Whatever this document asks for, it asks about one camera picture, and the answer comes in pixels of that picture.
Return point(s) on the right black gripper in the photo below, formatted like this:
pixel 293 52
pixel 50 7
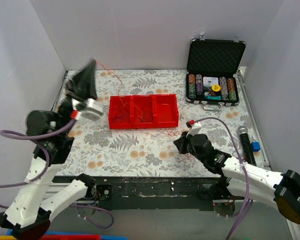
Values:
pixel 181 144

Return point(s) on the blue storage bin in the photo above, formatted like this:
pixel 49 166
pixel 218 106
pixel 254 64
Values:
pixel 103 237

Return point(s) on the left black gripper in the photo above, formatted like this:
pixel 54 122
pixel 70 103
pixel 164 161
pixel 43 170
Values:
pixel 78 92

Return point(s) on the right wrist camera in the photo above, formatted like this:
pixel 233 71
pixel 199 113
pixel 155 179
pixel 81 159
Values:
pixel 194 127

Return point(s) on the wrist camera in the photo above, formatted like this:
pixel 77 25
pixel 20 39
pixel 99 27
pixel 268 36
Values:
pixel 194 127
pixel 89 109

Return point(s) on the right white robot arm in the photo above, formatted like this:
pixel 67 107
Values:
pixel 280 191

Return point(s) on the red storage bin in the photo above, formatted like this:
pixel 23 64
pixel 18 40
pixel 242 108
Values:
pixel 71 237

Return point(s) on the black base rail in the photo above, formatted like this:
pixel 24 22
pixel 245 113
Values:
pixel 159 193

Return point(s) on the small blue block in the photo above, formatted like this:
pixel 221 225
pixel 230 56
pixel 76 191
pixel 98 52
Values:
pixel 255 146

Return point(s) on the teal card box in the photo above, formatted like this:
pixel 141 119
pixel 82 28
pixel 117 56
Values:
pixel 217 98

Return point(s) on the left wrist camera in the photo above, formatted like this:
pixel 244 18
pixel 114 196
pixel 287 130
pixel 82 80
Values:
pixel 89 109

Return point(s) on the black microphone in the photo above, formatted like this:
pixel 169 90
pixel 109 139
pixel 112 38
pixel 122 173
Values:
pixel 246 145

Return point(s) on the playing card deck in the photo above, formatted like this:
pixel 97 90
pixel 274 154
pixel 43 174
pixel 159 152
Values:
pixel 210 81

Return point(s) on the black poker chip case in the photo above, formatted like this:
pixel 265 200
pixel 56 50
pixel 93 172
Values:
pixel 213 58

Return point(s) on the yellow storage bin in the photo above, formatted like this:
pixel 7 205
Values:
pixel 6 237

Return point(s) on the yellow dealer chip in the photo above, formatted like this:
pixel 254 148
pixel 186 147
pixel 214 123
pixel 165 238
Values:
pixel 216 88

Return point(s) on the red three-compartment tray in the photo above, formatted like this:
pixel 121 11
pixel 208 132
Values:
pixel 143 112

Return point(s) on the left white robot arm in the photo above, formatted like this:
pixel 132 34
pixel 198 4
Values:
pixel 30 214

